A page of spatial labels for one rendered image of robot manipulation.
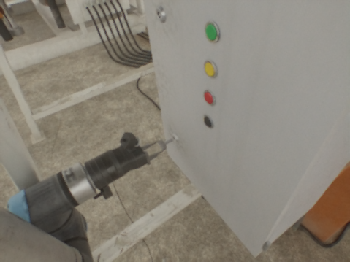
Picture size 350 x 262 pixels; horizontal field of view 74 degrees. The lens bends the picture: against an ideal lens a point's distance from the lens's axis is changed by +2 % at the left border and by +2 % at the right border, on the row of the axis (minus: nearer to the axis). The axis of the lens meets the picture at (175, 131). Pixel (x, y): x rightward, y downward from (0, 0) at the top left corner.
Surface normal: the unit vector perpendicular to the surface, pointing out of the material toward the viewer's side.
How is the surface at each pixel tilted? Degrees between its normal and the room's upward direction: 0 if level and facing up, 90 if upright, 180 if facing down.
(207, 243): 0
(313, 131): 90
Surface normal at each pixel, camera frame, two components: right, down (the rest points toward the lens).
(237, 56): -0.83, 0.44
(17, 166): 0.55, 0.53
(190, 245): -0.07, -0.69
